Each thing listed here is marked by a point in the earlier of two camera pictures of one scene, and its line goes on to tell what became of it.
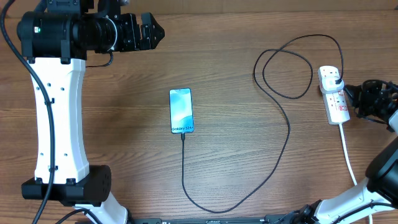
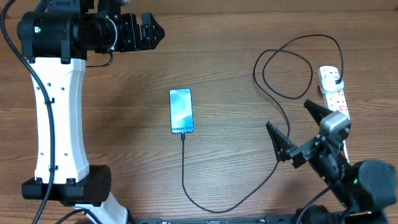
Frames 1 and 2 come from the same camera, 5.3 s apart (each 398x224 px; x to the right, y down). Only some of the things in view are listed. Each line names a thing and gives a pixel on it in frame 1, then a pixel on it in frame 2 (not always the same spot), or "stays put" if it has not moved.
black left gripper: (133, 42) stays put
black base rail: (280, 219) stays put
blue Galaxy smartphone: (181, 117) stays put
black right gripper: (356, 94) → (284, 147)
